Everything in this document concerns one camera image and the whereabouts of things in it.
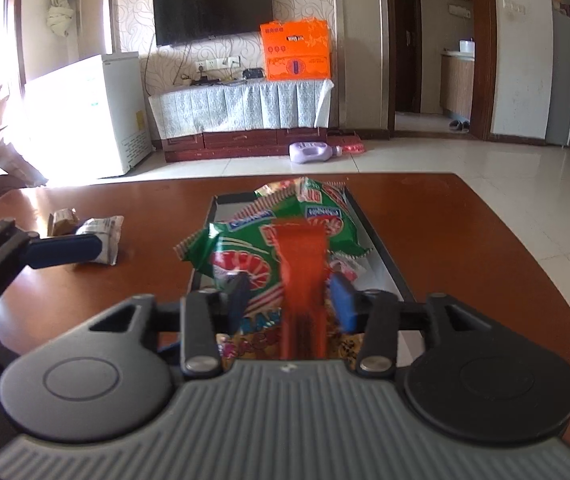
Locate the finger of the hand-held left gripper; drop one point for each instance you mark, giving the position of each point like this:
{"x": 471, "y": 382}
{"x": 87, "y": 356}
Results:
{"x": 65, "y": 251}

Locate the pair of dark shoes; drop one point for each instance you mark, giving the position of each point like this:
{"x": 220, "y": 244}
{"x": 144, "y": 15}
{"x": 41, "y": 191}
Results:
{"x": 459, "y": 126}

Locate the silver white snack packet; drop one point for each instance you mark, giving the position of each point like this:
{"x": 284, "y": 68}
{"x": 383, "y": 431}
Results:
{"x": 107, "y": 235}

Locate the purple detergent bottle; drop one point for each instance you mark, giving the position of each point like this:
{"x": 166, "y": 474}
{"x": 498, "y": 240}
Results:
{"x": 310, "y": 152}

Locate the white chest freezer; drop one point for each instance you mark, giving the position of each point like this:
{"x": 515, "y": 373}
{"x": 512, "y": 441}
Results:
{"x": 85, "y": 115}

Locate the black flat television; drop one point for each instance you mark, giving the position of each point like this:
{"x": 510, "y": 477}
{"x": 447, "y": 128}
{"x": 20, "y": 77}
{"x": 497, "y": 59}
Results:
{"x": 212, "y": 5}

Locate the white wall socket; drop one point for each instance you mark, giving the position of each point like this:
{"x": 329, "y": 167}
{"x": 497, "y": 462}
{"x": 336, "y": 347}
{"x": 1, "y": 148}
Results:
{"x": 222, "y": 62}
{"x": 201, "y": 65}

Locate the long orange wafer packet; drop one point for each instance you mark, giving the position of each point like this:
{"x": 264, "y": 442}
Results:
{"x": 302, "y": 270}

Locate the black set-top box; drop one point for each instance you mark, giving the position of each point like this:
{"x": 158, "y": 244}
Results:
{"x": 202, "y": 81}

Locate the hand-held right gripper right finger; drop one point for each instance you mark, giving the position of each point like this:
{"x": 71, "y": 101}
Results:
{"x": 342, "y": 305}

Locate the clear pink candy packet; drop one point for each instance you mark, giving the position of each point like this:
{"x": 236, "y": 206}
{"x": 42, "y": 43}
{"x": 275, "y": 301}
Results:
{"x": 347, "y": 267}

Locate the orange cardboard gift box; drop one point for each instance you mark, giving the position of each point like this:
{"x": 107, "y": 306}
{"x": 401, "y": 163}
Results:
{"x": 295, "y": 50}

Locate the large green prawn cracker bag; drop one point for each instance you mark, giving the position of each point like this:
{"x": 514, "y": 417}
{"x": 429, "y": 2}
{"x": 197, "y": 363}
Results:
{"x": 235, "y": 255}

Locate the grey rectangular tray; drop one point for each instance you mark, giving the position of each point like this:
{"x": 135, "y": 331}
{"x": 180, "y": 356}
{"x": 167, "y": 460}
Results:
{"x": 384, "y": 272}

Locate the white lace cloth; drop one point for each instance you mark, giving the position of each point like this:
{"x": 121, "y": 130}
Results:
{"x": 240, "y": 107}

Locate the red slippers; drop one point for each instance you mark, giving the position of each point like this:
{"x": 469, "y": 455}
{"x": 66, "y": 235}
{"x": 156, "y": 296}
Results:
{"x": 352, "y": 146}

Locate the grey refrigerator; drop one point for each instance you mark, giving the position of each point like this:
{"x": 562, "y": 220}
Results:
{"x": 562, "y": 80}

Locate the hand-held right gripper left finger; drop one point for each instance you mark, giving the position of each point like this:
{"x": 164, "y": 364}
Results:
{"x": 239, "y": 302}

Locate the small olive snack packet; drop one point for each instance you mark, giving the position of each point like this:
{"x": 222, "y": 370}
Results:
{"x": 62, "y": 222}

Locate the small black device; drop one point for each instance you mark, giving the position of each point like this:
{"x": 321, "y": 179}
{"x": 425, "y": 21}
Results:
{"x": 253, "y": 74}

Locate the tan snack packet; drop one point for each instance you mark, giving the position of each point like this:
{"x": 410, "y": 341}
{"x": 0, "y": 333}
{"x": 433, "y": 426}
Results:
{"x": 350, "y": 347}

